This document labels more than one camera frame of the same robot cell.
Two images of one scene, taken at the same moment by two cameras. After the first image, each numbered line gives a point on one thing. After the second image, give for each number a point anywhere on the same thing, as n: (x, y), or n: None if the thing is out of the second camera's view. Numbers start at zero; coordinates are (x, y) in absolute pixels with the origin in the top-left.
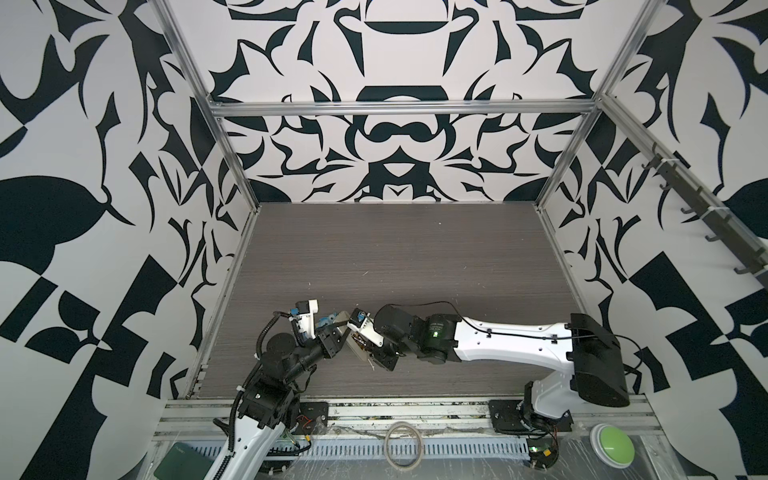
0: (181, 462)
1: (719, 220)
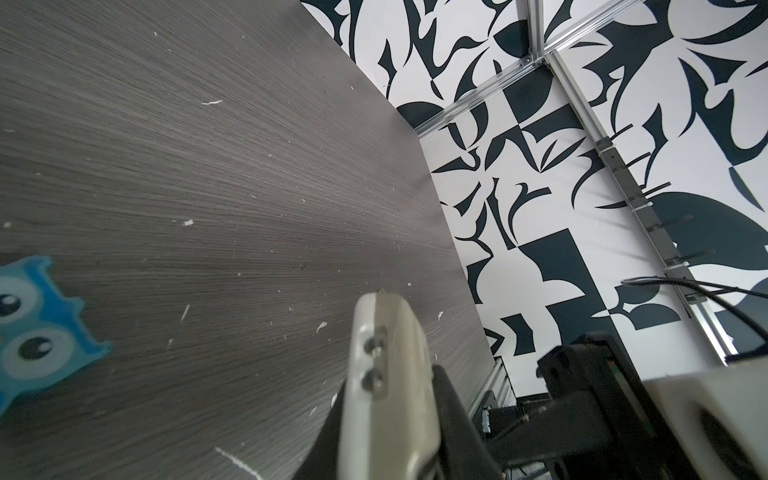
0: None
1: (634, 194)
